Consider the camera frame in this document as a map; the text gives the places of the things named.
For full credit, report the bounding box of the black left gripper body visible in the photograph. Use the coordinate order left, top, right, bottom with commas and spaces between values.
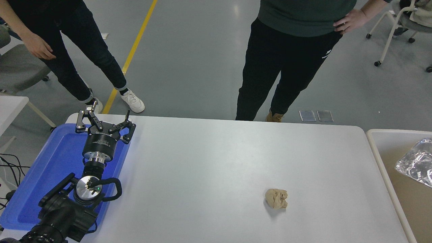
82, 121, 123, 159

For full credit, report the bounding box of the silver foil tray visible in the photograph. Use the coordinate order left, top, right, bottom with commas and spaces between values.
394, 138, 432, 188

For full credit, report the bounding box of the person's right hand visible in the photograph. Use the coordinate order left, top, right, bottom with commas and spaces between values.
23, 32, 57, 60

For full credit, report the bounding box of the person's left hand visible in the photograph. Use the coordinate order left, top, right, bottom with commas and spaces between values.
333, 8, 369, 35

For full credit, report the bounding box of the blue plastic tray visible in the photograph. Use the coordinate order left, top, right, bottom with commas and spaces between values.
0, 123, 132, 231

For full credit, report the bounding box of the person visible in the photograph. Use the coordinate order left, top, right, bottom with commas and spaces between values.
391, 0, 432, 36
235, 0, 392, 123
0, 0, 145, 114

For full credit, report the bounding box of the grey office chair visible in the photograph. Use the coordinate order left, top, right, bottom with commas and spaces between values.
0, 24, 58, 133

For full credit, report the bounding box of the crumpled tan paper ball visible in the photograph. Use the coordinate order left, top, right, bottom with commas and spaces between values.
265, 188, 288, 210

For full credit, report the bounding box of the large pale bin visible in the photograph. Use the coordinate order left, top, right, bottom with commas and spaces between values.
366, 129, 432, 243

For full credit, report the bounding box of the black cable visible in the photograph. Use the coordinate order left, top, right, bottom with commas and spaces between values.
0, 190, 16, 208
0, 154, 26, 188

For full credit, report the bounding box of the white frame chair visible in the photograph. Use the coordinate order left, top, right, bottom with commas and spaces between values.
366, 0, 432, 66

